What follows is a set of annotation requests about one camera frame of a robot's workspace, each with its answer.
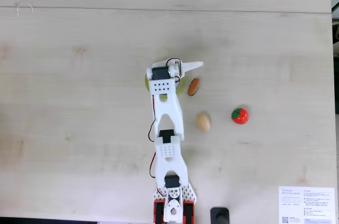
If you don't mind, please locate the toy hamburger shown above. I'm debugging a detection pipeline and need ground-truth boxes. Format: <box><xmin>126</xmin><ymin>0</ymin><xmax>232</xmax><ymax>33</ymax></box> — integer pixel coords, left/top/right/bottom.
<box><xmin>187</xmin><ymin>77</ymin><xmax>201</xmax><ymax>97</ymax></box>

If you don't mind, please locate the yellow packing tape roll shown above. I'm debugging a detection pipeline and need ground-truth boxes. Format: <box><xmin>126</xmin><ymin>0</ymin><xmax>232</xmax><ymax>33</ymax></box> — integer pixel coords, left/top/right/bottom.
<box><xmin>144</xmin><ymin>73</ymin><xmax>186</xmax><ymax>98</ymax></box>

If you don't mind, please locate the beige toy egg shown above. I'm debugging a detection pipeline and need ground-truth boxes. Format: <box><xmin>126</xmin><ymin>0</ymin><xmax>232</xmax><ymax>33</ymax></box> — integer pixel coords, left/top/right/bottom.
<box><xmin>195</xmin><ymin>112</ymin><xmax>212</xmax><ymax>132</ymax></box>

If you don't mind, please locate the red toy strawberry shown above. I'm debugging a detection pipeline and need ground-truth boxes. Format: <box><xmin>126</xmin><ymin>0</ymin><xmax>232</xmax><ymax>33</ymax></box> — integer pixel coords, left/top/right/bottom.
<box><xmin>231</xmin><ymin>107</ymin><xmax>249</xmax><ymax>126</ymax></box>

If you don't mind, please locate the red table clamp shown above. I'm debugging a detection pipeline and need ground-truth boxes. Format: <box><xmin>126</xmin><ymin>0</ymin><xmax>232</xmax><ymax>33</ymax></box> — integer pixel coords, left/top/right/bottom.
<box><xmin>183</xmin><ymin>200</ymin><xmax>196</xmax><ymax>224</ymax></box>
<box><xmin>153</xmin><ymin>200</ymin><xmax>166</xmax><ymax>224</ymax></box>

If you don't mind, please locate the white printed paper sheet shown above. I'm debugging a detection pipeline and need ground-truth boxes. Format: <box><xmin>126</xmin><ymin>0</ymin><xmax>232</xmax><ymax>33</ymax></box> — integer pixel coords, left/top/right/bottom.
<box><xmin>278</xmin><ymin>186</ymin><xmax>336</xmax><ymax>224</ymax></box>

